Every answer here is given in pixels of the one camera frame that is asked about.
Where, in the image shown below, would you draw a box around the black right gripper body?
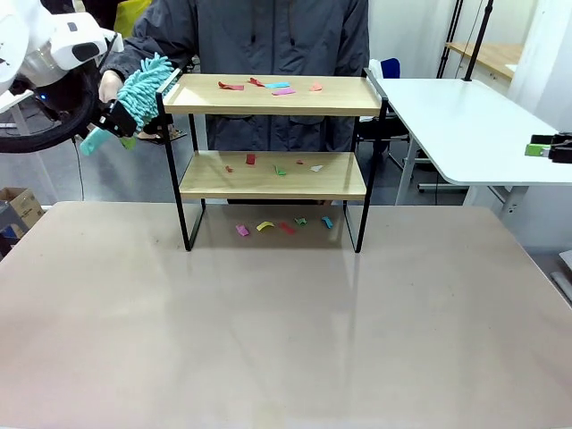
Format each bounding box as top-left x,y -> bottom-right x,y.
548,132 -> 572,164

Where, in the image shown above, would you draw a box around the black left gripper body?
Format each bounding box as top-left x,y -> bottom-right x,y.
38,60 -> 102,133

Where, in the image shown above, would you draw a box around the teal chenille duster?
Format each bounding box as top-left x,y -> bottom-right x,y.
79,52 -> 180,156

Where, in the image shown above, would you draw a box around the person's right forearm gray sleeve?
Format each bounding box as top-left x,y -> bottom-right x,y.
100,33 -> 156,86

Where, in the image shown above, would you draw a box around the person's right hand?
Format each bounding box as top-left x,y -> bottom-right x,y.
97,69 -> 125,105

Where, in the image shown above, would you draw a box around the sandalled feet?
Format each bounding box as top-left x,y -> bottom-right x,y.
136,127 -> 187,145

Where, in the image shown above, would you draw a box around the white side table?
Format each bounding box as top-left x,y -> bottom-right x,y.
373,76 -> 572,220

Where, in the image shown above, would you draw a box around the wooden background desk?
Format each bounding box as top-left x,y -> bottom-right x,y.
444,41 -> 524,81

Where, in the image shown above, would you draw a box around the person in yellow coat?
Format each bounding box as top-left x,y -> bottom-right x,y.
114,0 -> 153,39

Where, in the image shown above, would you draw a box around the cardboard box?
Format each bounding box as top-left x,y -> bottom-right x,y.
0,186 -> 45,233

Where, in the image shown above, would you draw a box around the black pole stand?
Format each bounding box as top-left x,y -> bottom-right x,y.
463,0 -> 495,82

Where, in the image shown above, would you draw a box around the black tripod stand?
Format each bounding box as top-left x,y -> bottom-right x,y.
437,0 -> 464,80

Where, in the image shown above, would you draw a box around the blue chair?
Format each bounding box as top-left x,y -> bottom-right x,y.
380,56 -> 401,80

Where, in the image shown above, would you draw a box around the person in gray jacket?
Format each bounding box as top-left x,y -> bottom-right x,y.
120,0 -> 372,153

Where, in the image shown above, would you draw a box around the black frame wooden shelf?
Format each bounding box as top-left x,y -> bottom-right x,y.
155,66 -> 391,254

